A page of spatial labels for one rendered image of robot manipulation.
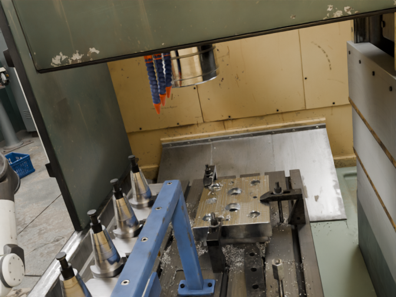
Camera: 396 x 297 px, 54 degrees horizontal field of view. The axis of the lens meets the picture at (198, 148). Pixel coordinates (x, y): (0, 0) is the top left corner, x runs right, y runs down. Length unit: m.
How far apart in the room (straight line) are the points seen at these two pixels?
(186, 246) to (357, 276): 0.72
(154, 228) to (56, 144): 0.91
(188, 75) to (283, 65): 1.14
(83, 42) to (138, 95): 1.45
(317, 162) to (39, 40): 1.50
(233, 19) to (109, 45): 0.21
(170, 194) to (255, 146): 1.23
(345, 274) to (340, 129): 0.87
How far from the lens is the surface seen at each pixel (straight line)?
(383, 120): 0.92
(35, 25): 0.74
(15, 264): 1.06
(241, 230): 1.16
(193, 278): 1.07
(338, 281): 1.50
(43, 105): 1.57
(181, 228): 0.97
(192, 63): 0.92
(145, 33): 0.67
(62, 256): 0.59
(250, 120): 2.09
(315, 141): 2.06
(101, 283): 0.70
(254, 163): 1.99
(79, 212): 1.71
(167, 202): 0.85
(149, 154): 2.26
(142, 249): 0.72
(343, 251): 1.62
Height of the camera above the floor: 1.63
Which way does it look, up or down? 22 degrees down
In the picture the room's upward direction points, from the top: 12 degrees counter-clockwise
